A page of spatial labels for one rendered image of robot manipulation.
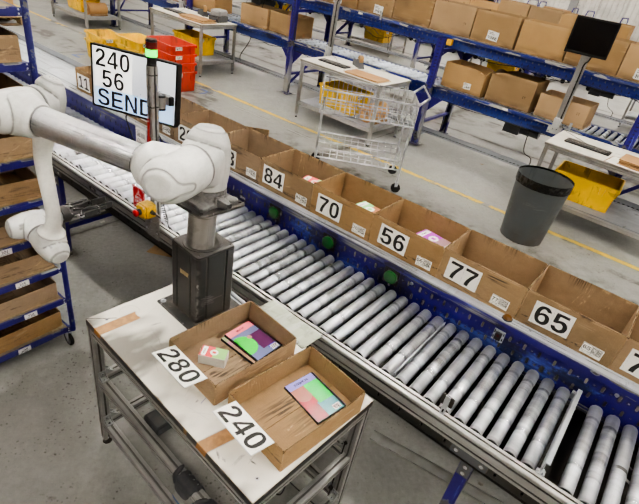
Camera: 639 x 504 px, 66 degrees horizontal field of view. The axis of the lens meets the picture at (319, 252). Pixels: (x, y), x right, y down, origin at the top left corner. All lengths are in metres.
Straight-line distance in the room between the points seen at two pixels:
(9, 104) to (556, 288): 2.28
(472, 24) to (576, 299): 4.99
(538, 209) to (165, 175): 3.86
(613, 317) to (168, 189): 1.93
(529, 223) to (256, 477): 3.85
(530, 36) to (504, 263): 4.53
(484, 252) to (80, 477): 2.13
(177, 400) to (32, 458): 1.04
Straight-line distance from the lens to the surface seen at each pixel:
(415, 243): 2.35
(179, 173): 1.54
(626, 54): 6.51
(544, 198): 4.82
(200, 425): 1.73
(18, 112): 1.87
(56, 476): 2.61
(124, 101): 2.71
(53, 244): 2.21
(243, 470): 1.64
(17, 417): 2.86
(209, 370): 1.87
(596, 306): 2.51
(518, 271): 2.53
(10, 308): 2.84
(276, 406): 1.78
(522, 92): 6.51
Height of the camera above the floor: 2.13
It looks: 32 degrees down
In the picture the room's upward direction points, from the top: 10 degrees clockwise
